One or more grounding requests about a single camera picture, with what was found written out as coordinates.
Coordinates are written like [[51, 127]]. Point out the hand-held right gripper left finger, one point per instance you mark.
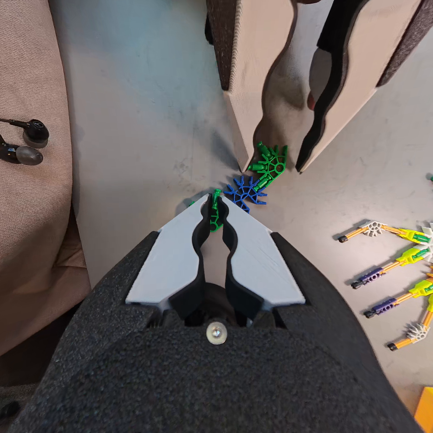
[[162, 267]]

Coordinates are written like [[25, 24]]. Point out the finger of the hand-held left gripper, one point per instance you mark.
[[257, 50], [372, 50]]

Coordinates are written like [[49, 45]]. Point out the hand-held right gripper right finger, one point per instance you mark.
[[267, 267]]

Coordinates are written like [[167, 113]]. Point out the green and blue toy assembly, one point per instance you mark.
[[245, 194]]

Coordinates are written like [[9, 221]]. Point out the multicoloured toy hand assembly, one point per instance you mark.
[[372, 228]]

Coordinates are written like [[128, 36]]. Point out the grey desk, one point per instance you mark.
[[135, 101]]

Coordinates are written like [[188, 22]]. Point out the person's left hand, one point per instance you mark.
[[311, 102]]

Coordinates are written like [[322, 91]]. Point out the person's beige sweatshirt torso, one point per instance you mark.
[[30, 236]]

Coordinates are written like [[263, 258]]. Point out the yellow divided plastic bin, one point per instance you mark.
[[425, 412]]

